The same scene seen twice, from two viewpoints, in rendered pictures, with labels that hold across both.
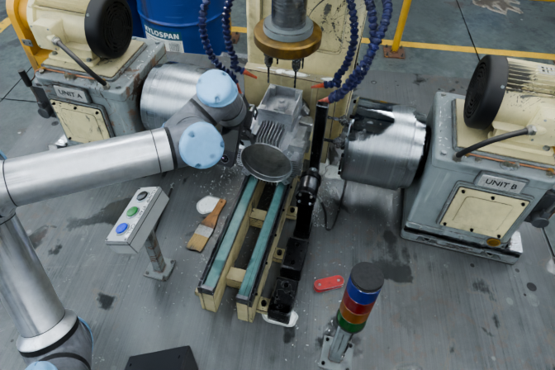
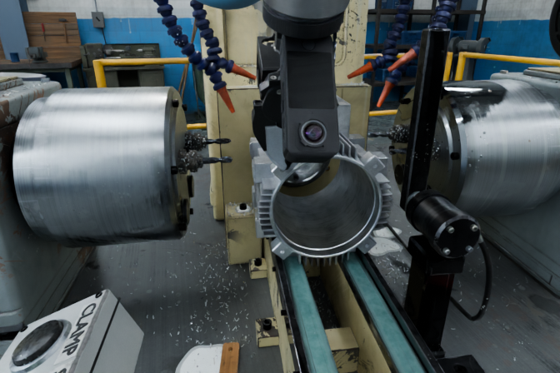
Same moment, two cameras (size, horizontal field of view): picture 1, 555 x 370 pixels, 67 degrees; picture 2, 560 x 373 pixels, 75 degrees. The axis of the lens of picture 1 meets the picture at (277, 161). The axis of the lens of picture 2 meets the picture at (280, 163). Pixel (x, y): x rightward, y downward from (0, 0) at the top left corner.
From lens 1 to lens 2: 0.81 m
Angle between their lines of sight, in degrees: 32
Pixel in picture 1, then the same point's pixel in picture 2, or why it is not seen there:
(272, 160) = (311, 226)
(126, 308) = not seen: outside the picture
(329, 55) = not seen: hidden behind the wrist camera
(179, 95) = (112, 116)
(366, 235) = (515, 315)
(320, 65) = not seen: hidden behind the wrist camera
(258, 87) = (243, 121)
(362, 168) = (497, 166)
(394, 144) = (529, 111)
